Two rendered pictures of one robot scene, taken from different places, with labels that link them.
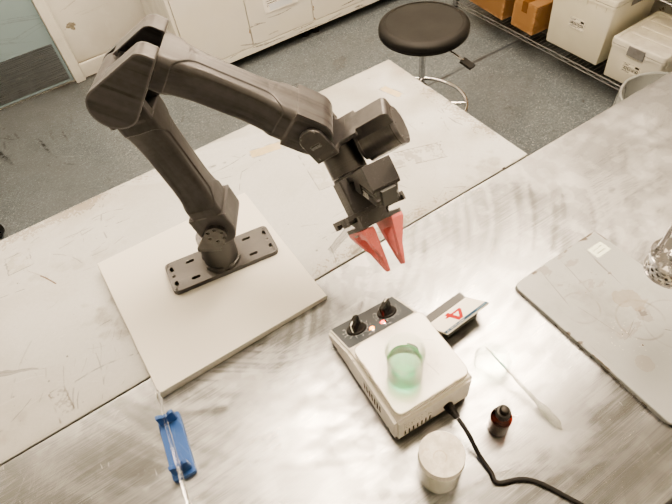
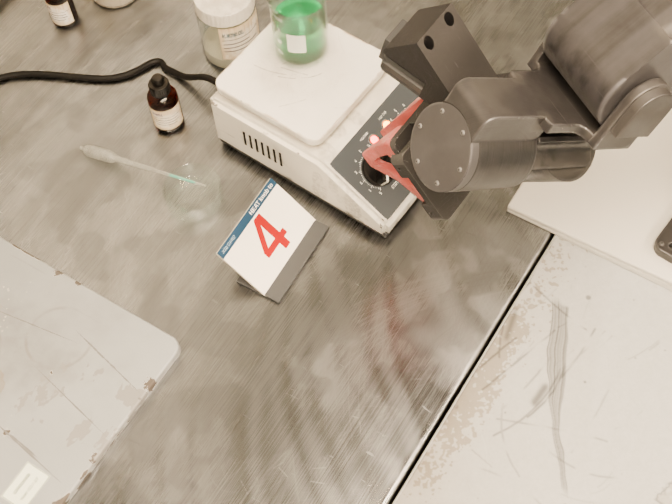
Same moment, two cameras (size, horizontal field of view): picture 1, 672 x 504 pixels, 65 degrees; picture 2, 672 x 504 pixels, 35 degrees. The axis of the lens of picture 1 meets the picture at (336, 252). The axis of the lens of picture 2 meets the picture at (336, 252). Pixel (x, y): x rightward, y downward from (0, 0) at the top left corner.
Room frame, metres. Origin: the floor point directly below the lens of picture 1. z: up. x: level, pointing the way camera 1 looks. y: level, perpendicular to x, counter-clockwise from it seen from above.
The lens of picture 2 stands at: (0.90, -0.36, 1.74)
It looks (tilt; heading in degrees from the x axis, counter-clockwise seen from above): 60 degrees down; 153
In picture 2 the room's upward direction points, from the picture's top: 4 degrees counter-clockwise
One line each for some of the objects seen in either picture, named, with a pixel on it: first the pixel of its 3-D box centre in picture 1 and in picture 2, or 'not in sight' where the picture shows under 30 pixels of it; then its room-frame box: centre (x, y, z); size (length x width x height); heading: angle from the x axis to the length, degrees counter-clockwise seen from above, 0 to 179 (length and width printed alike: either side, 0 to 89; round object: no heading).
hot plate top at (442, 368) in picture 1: (409, 361); (302, 73); (0.33, -0.08, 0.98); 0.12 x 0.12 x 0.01; 23
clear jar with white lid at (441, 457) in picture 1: (439, 463); (227, 22); (0.20, -0.10, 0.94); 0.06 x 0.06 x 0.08
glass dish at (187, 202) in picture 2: (492, 361); (193, 193); (0.35, -0.21, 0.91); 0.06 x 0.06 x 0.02
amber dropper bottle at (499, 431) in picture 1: (500, 418); (162, 99); (0.25, -0.19, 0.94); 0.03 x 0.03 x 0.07
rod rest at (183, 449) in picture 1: (174, 442); not in sight; (0.29, 0.27, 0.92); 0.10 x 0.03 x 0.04; 19
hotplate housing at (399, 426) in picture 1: (399, 361); (327, 115); (0.36, -0.07, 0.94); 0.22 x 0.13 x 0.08; 23
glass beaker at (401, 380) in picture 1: (404, 364); (298, 19); (0.31, -0.07, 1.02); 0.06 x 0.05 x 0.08; 172
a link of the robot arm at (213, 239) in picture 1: (214, 221); not in sight; (0.62, 0.20, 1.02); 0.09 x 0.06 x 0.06; 175
